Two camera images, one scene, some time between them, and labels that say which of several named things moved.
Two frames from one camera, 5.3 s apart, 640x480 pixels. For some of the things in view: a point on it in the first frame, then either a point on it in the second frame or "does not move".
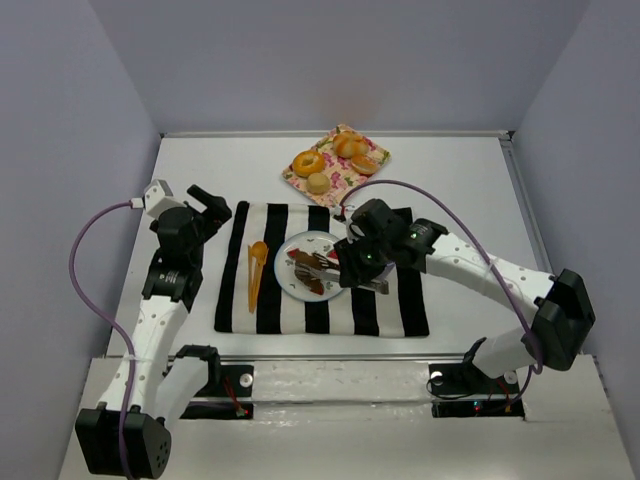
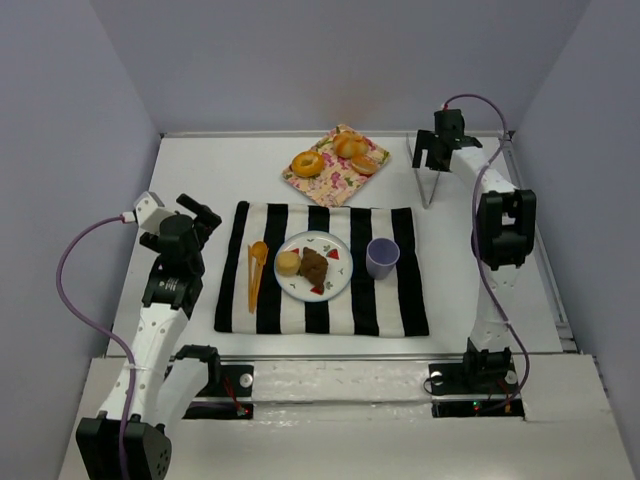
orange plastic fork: (251, 296) does not move
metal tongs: (377, 285) -> (424, 203)
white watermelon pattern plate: (309, 241) does not move
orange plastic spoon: (259, 252) does not move
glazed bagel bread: (308, 162) does not move
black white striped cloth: (251, 301) does not move
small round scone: (318, 183) -> (288, 263)
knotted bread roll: (347, 143) does not move
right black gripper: (351, 262) -> (435, 148)
